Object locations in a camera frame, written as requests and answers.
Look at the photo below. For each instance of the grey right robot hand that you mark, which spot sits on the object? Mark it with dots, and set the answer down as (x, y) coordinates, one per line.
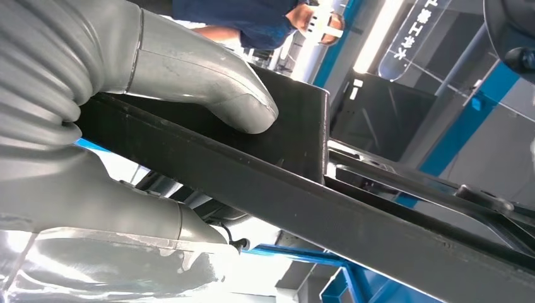
(83, 209)

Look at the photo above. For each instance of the blue metal shelf rack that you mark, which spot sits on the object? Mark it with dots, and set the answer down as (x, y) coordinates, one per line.
(355, 280)

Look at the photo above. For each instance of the person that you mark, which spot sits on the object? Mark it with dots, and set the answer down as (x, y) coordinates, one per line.
(250, 21)

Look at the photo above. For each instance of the bright ceiling light strip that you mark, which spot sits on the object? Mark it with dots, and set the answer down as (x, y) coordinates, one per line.
(376, 37)

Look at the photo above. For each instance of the clear sign with characters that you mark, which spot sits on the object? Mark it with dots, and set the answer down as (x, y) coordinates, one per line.
(413, 33)

